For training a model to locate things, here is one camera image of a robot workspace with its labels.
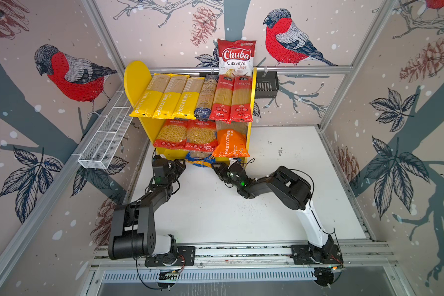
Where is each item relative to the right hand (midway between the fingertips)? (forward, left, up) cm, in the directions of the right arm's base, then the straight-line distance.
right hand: (208, 170), depth 94 cm
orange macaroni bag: (+7, -12, +13) cm, 19 cm away
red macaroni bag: (+14, +19, +13) cm, 27 cm away
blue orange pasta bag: (+7, +5, +1) cm, 9 cm away
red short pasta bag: (+13, +4, +13) cm, 19 cm away
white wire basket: (0, +40, +27) cm, 48 cm away
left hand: (+1, +12, +8) cm, 15 cm away
